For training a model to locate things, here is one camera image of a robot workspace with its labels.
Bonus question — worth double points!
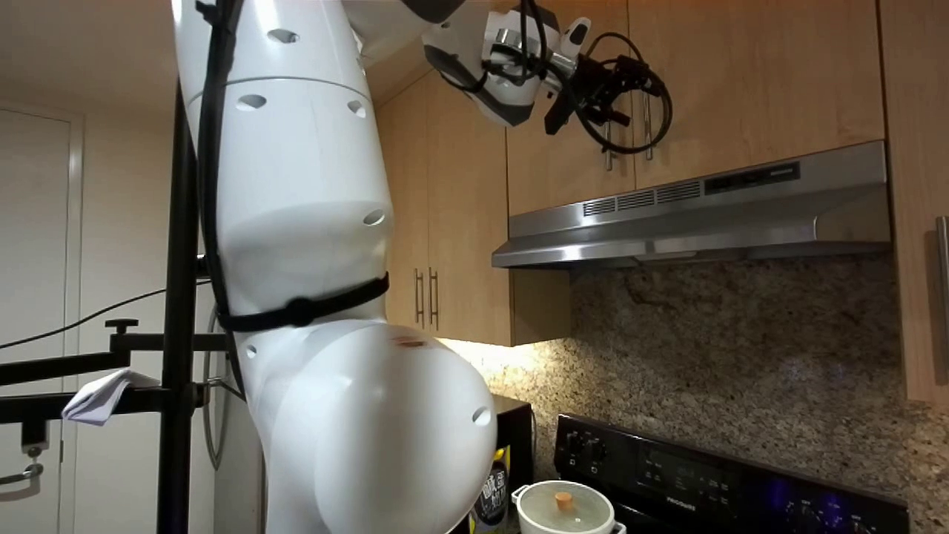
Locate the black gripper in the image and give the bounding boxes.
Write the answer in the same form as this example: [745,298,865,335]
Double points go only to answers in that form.
[544,53,631,134]

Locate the wooden cabinet door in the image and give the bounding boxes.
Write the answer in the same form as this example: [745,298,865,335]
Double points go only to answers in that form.
[628,0,885,186]
[507,0,634,215]

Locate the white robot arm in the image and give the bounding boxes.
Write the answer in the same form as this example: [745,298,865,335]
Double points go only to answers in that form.
[170,0,587,534]

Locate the stainless steel range hood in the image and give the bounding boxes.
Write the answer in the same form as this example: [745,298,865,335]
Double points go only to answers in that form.
[492,143,894,271]

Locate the white pot with lid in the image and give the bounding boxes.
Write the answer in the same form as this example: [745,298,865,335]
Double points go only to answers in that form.
[510,480,625,534]

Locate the black metal stand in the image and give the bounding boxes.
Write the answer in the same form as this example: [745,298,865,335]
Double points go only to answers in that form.
[0,102,232,534]

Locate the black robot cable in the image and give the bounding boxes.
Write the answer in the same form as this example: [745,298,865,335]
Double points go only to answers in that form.
[513,0,676,157]

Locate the tall wooden wall cabinets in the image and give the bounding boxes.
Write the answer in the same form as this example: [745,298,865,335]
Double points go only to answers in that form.
[373,69,575,348]

